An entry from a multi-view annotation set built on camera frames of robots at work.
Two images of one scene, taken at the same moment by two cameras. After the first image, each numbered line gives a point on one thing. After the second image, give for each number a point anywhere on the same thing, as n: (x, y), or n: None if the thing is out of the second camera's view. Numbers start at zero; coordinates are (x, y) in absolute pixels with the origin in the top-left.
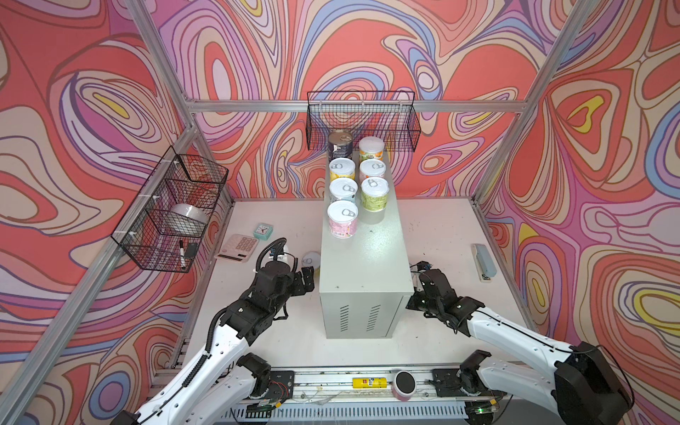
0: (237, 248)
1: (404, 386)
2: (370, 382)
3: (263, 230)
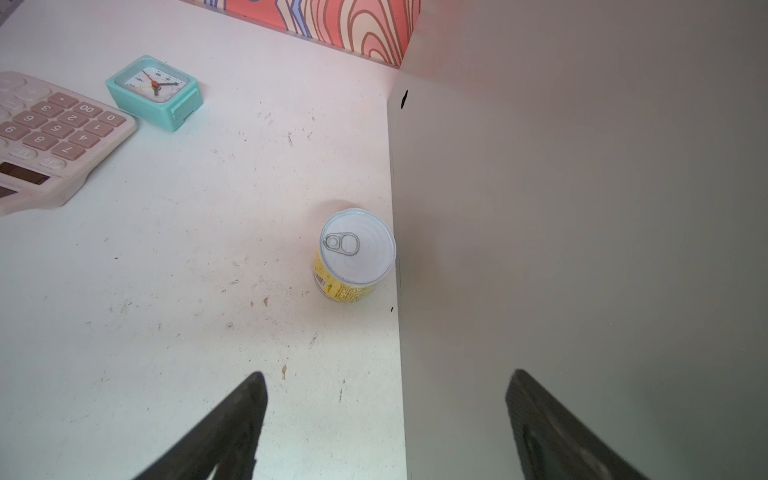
0: (49, 138)
1: None
2: None
3: (155, 90)
